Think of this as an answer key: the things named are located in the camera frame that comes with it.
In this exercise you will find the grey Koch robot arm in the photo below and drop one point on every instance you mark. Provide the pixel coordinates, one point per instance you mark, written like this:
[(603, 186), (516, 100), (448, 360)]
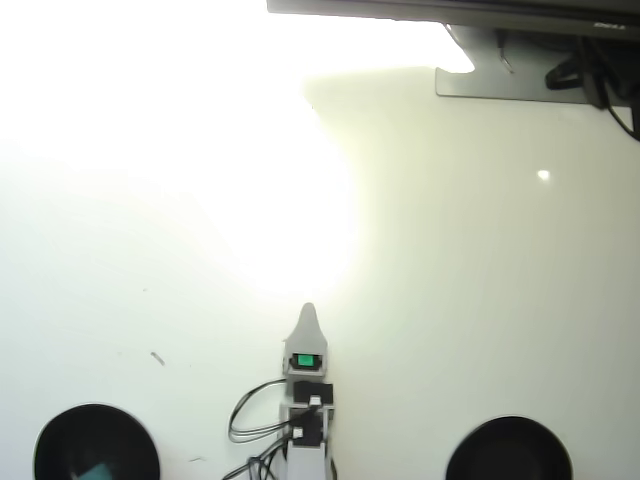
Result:
[(306, 462)]

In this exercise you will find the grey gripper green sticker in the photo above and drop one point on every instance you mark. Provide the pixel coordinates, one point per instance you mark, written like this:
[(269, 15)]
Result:
[(292, 372)]

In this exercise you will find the blue cube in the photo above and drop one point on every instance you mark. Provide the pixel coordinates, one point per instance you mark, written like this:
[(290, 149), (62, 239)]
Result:
[(96, 472)]

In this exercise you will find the dark Dell monitor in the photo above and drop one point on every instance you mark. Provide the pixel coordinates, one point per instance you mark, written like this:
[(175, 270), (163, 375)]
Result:
[(400, 9)]

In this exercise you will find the black bowl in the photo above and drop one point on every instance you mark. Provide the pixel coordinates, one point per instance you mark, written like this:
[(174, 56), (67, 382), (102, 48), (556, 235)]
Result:
[(510, 450), (95, 435)]

